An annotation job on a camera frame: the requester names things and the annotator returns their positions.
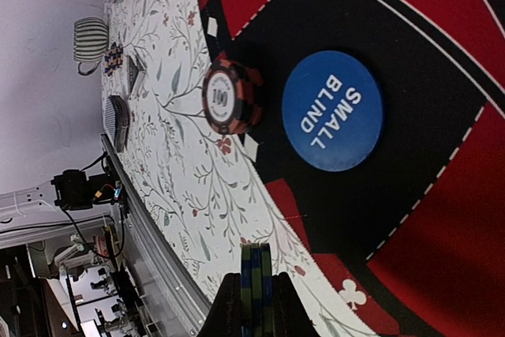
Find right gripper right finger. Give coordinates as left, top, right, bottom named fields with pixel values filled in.
left=274, top=272, right=320, bottom=337

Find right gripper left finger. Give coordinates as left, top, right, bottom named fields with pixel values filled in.
left=197, top=273, right=241, bottom=337

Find green chips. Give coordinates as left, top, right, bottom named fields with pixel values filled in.
left=240, top=243, right=274, bottom=337

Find blue small blind button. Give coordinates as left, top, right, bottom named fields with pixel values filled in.
left=282, top=51, right=384, bottom=172

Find red chips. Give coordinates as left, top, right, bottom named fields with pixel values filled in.
left=202, top=58, right=264, bottom=135

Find blue card deck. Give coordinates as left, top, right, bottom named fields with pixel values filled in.
left=103, top=95, right=129, bottom=152

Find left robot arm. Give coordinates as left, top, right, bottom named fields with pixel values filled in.
left=1, top=181, right=56, bottom=226

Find floral tablecloth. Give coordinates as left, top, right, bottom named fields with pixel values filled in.
left=102, top=0, right=373, bottom=336

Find round red black poker mat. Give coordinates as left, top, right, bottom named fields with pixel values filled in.
left=198, top=0, right=504, bottom=336

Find triangular all in marker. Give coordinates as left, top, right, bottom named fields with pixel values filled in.
left=127, top=55, right=146, bottom=94

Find ribbed metal cup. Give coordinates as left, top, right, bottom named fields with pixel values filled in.
left=73, top=17, right=109, bottom=77

